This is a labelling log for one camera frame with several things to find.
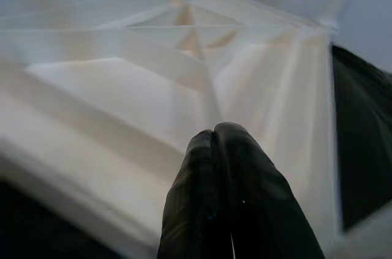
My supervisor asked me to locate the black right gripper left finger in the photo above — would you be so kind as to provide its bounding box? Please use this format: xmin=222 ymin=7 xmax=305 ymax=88
xmin=157 ymin=129 xmax=233 ymax=259

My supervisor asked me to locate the white plastic table top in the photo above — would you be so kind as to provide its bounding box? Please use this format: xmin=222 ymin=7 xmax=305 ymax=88
xmin=0 ymin=0 xmax=392 ymax=259

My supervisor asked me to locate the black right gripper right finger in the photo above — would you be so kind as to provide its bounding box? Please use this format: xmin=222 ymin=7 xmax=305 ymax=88
xmin=215 ymin=121 xmax=325 ymax=259

